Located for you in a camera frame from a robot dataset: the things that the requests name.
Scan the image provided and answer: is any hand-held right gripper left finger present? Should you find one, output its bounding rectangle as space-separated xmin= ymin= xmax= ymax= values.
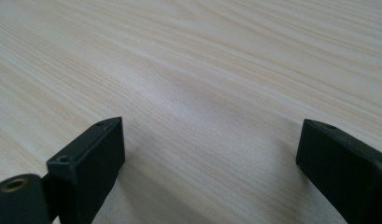
xmin=46 ymin=116 xmax=126 ymax=224

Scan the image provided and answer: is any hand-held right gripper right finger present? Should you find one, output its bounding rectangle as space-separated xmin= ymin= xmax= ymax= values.
xmin=295 ymin=118 xmax=382 ymax=224

